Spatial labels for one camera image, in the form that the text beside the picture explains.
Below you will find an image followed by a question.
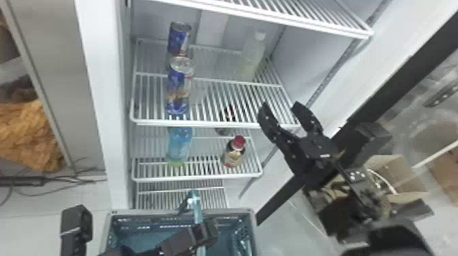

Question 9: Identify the blue basket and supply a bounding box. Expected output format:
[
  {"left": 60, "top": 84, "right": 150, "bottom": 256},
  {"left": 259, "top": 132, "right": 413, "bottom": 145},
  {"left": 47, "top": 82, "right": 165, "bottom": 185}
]
[{"left": 99, "top": 189, "right": 259, "bottom": 256}]

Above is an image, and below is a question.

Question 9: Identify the fridge door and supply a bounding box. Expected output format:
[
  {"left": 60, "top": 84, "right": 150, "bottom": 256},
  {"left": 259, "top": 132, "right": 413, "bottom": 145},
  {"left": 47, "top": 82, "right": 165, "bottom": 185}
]
[{"left": 256, "top": 11, "right": 458, "bottom": 251}]

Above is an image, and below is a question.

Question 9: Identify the blue bottle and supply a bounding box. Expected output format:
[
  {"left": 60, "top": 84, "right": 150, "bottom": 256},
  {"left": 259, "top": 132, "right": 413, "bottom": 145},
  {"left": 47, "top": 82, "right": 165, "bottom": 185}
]
[{"left": 165, "top": 126, "right": 194, "bottom": 167}]

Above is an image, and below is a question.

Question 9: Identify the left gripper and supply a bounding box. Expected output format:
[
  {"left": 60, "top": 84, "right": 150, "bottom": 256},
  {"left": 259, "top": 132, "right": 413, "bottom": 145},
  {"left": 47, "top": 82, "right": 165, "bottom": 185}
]
[{"left": 157, "top": 218, "right": 220, "bottom": 256}]

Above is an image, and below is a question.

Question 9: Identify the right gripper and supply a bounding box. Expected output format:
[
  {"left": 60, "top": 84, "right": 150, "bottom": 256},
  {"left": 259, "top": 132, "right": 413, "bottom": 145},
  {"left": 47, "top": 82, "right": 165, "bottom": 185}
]
[{"left": 257, "top": 101, "right": 339, "bottom": 177}]

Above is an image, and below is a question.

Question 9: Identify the cardboard box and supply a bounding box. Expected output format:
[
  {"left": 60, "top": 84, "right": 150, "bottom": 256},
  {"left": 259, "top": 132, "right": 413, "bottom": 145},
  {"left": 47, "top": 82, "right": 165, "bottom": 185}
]
[{"left": 363, "top": 153, "right": 431, "bottom": 206}]

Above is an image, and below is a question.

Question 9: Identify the clear bottle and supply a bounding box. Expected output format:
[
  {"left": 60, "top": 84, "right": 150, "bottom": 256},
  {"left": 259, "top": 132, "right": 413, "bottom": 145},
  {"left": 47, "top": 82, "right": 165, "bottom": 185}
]
[{"left": 237, "top": 30, "right": 268, "bottom": 82}]

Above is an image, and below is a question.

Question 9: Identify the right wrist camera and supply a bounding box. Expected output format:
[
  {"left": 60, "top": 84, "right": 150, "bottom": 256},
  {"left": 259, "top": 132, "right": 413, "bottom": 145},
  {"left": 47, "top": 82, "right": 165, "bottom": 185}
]
[{"left": 344, "top": 121, "right": 394, "bottom": 161}]

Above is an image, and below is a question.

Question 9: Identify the black cable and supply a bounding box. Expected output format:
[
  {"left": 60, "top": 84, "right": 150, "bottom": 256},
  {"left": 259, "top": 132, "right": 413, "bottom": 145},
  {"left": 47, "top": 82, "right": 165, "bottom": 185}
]
[{"left": 0, "top": 170, "right": 106, "bottom": 208}]

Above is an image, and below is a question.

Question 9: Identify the white fridge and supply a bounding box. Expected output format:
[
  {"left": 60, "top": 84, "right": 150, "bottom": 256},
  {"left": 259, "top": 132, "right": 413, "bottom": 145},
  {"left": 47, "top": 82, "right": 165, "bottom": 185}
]
[{"left": 74, "top": 0, "right": 375, "bottom": 212}]

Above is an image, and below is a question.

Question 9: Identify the brown bottle with red cap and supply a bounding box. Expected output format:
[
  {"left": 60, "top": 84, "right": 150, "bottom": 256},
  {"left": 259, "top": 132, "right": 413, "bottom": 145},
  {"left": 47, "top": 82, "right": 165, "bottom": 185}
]
[{"left": 220, "top": 135, "right": 247, "bottom": 169}]

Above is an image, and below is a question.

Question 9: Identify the blue can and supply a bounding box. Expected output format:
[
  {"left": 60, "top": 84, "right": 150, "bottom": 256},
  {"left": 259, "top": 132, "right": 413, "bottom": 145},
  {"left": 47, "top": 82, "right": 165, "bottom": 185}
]
[
  {"left": 166, "top": 21, "right": 194, "bottom": 58},
  {"left": 163, "top": 56, "right": 196, "bottom": 116}
]

